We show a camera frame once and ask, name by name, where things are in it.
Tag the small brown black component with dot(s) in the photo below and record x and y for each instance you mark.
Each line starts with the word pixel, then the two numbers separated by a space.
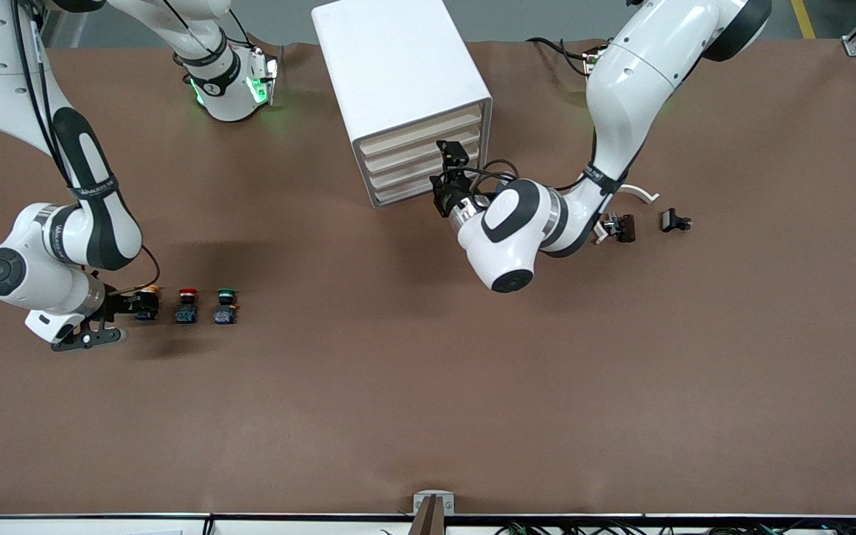
pixel 625 227

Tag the red push button switch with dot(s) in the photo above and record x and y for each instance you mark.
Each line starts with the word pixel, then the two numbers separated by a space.
pixel 186 315

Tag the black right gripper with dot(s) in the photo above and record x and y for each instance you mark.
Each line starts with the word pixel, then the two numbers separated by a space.
pixel 122 305

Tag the yellow push button switch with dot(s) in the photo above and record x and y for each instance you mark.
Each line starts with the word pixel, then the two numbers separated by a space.
pixel 148 305

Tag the black table edge rail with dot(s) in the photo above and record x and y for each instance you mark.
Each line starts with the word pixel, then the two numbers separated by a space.
pixel 101 515

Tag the silver base connector bracket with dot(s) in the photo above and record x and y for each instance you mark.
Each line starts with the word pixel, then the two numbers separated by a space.
pixel 593 59
pixel 270 74

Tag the green push button switch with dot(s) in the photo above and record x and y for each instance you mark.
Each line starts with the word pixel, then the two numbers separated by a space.
pixel 225 316

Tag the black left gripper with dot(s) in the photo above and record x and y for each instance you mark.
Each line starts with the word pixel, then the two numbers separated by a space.
pixel 447 197

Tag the brown table cover mat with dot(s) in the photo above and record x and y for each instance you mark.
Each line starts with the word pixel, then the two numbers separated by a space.
pixel 428 386

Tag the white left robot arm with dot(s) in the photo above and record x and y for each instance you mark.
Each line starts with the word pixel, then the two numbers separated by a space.
pixel 636 82

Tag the grey metal edge bracket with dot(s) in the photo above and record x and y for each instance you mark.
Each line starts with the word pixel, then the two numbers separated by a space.
pixel 449 499

